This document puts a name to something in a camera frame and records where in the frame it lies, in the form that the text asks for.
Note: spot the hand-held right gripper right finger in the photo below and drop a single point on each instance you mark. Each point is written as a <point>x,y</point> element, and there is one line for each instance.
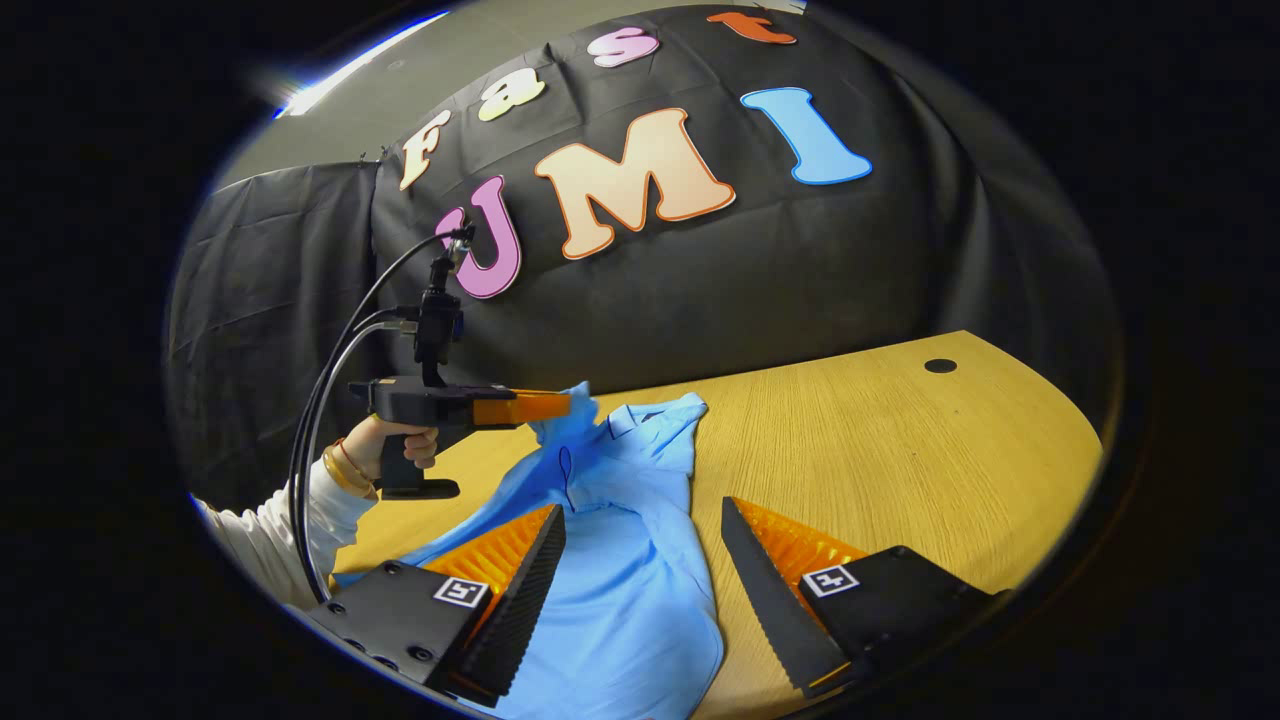
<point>770,600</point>

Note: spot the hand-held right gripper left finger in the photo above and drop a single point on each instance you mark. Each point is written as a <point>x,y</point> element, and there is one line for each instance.
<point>515,610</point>

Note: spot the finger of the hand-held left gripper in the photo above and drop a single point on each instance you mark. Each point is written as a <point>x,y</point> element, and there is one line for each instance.
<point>530,407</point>

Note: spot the light blue T-shirt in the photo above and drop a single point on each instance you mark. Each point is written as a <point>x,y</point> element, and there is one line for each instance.
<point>625,580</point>

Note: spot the black backdrop cloth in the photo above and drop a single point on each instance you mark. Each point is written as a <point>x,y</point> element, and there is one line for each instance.
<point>800,270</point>

